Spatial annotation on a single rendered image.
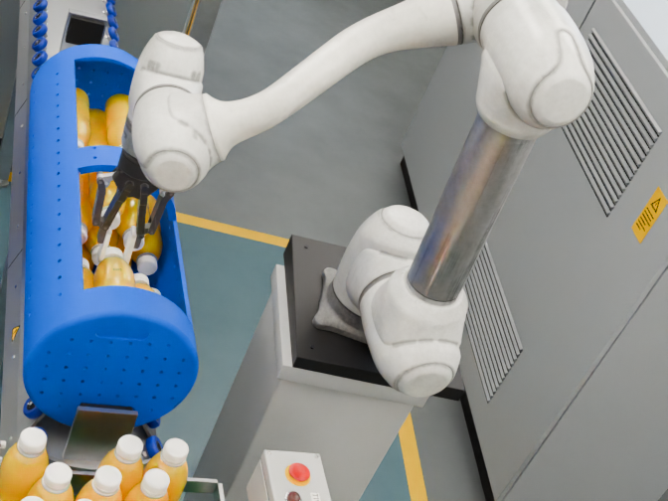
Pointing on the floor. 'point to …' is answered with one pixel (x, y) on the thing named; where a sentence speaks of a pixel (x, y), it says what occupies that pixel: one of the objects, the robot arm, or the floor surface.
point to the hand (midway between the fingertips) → (116, 245)
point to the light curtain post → (203, 21)
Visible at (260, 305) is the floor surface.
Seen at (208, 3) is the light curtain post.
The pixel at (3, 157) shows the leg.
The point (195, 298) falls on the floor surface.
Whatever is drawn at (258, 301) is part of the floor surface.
